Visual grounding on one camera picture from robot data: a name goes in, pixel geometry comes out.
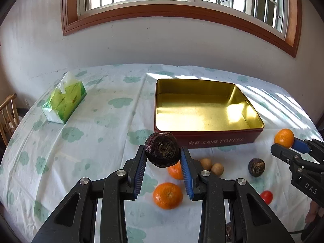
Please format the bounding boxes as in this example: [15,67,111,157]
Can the brown longan right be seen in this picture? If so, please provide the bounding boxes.
[211,163,224,176]

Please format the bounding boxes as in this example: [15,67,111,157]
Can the dark chestnut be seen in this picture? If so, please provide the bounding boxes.
[248,158,265,177]
[144,132,181,168]

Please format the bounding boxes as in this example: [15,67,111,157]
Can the orange tangerine back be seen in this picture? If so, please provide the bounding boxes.
[167,161,183,180]

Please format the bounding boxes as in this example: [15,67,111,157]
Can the wooden framed window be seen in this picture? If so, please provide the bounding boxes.
[61,0,303,58]

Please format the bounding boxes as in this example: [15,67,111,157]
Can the brown longan left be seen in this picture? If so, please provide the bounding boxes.
[200,158,213,171]

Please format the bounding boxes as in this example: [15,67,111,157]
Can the wooden chair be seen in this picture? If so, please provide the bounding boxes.
[0,93,20,146]

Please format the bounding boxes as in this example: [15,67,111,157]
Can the red cherry tomato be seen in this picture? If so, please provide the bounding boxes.
[260,190,274,205]

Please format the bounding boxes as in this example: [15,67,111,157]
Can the orange tangerine left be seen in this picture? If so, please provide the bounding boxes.
[153,183,183,210]

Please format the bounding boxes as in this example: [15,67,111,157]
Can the brown longan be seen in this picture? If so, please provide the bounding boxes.
[211,163,224,176]
[200,158,213,171]

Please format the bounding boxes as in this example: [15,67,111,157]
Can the green tissue pack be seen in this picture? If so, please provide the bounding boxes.
[42,71,87,124]

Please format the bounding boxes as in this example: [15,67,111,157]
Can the white cloud-print tablecloth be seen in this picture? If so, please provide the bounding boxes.
[1,64,321,242]

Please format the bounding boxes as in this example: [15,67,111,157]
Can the red gold toffee tin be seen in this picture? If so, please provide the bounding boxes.
[154,78,265,149]

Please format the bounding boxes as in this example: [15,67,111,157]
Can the right hand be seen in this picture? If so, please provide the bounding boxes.
[305,201,324,224]

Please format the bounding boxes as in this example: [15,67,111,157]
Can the orange tangerine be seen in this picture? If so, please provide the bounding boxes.
[153,183,183,210]
[167,161,183,180]

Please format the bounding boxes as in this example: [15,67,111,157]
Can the large orange kumquat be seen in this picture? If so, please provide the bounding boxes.
[274,128,294,149]

